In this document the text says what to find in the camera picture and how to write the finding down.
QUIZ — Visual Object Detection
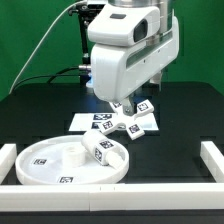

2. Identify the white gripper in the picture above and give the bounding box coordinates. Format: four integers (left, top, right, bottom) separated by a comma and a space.
91, 17, 179, 116

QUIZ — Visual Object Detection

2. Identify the white round table top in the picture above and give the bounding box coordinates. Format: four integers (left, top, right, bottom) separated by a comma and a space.
15, 135, 129, 185

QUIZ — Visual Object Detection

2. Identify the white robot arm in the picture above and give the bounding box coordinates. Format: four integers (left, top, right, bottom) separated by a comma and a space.
88, 0, 179, 116

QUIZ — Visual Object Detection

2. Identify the white cross-shaped table base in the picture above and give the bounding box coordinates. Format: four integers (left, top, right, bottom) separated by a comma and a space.
98, 99, 158, 140

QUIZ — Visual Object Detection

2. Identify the white marker sheet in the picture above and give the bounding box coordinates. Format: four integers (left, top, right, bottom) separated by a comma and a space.
69, 113, 159, 132

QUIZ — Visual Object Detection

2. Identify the white right fence bar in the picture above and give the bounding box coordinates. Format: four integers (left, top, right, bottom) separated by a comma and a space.
200, 141, 224, 183

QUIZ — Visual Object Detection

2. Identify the white fence bar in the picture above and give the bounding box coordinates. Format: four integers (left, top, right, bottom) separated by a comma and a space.
200, 141, 224, 183
0, 183, 224, 212
0, 144, 17, 185

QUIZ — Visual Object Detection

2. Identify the white front fence bar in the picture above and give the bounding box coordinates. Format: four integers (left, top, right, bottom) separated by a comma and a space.
0, 183, 224, 212

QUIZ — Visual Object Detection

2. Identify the white left fence bar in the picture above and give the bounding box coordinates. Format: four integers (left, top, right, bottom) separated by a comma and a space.
0, 144, 17, 185

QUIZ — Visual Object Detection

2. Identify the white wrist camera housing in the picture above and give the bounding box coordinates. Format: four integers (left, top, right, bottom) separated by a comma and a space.
88, 4, 160, 47

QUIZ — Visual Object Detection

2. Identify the black cable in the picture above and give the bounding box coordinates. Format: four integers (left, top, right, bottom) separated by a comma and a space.
13, 66, 83, 88

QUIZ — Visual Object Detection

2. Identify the black camera stand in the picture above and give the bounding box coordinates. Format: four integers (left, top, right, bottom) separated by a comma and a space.
68, 0, 107, 85

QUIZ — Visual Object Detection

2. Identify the white cable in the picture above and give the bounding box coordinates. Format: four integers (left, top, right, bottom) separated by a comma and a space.
8, 1, 88, 95

